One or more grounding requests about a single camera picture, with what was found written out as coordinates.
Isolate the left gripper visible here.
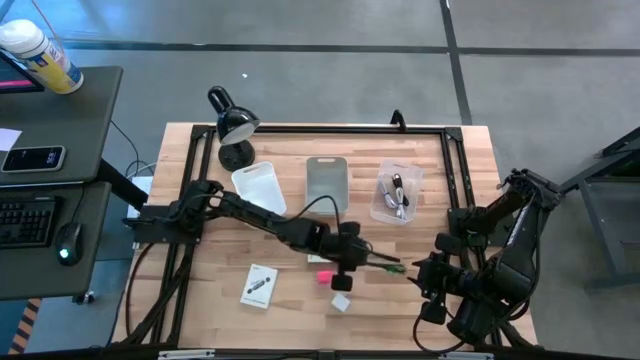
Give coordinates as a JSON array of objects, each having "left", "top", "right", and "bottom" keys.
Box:
[{"left": 319, "top": 222, "right": 401, "bottom": 293}]

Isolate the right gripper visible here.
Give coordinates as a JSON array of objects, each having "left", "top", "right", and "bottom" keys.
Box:
[{"left": 408, "top": 232, "right": 476, "bottom": 325}]

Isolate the white wall charger plug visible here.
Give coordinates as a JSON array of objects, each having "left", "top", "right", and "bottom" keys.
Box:
[{"left": 330, "top": 292, "right": 352, "bottom": 314}]

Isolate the green cable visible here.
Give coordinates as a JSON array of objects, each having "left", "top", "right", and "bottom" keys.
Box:
[{"left": 367, "top": 262, "right": 408, "bottom": 276}]

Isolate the grey plastic bin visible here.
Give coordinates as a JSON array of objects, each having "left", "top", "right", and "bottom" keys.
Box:
[{"left": 304, "top": 156, "right": 350, "bottom": 217}]

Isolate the clear plastic bin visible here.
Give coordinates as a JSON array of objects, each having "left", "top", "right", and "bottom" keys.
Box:
[{"left": 369, "top": 158, "right": 426, "bottom": 226}]

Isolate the white plastic bin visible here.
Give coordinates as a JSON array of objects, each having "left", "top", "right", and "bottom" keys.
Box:
[{"left": 230, "top": 160, "right": 289, "bottom": 217}]

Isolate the black clamp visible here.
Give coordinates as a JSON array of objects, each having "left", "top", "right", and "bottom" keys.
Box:
[{"left": 389, "top": 108, "right": 408, "bottom": 133}]

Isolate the grey metal stand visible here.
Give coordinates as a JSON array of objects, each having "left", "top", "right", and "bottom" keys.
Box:
[{"left": 558, "top": 127, "right": 640, "bottom": 292}]

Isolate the black desk lamp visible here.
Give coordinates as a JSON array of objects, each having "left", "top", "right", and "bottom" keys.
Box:
[{"left": 207, "top": 85, "right": 262, "bottom": 173}]

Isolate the white power strip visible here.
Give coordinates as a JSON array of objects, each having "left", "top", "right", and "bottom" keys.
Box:
[{"left": 126, "top": 174, "right": 155, "bottom": 220}]

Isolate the black computer mouse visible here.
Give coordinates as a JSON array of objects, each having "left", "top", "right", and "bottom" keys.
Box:
[{"left": 54, "top": 221, "right": 85, "bottom": 267}]

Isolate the black computer desk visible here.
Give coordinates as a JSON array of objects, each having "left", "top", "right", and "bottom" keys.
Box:
[{"left": 0, "top": 64, "right": 150, "bottom": 306}]

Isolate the black keyboard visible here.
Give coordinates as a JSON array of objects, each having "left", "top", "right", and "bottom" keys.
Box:
[{"left": 0, "top": 195, "right": 64, "bottom": 250}]

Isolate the black smartphone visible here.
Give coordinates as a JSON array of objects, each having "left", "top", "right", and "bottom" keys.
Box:
[{"left": 1, "top": 145, "right": 67, "bottom": 174}]

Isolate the white paper note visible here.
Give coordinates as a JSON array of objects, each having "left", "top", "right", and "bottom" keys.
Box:
[{"left": 0, "top": 127, "right": 24, "bottom": 153}]

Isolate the disinfectant wipes canister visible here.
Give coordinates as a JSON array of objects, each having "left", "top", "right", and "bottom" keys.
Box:
[{"left": 0, "top": 18, "right": 85, "bottom": 96}]

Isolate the computer monitor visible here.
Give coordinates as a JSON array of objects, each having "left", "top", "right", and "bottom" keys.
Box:
[{"left": 0, "top": 48, "right": 46, "bottom": 95}]

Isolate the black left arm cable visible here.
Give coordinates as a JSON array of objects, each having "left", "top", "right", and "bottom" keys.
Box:
[{"left": 289, "top": 194, "right": 344, "bottom": 236}]

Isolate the white cable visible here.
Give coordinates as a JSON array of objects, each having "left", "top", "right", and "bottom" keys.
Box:
[{"left": 378, "top": 179, "right": 407, "bottom": 221}]

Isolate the silver metal bracket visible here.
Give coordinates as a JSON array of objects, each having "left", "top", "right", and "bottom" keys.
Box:
[
  {"left": 437, "top": 351, "right": 495, "bottom": 360},
  {"left": 157, "top": 349, "right": 217, "bottom": 360}
]

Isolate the black aluminium frame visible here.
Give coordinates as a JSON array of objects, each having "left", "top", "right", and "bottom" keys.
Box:
[{"left": 112, "top": 122, "right": 539, "bottom": 351}]

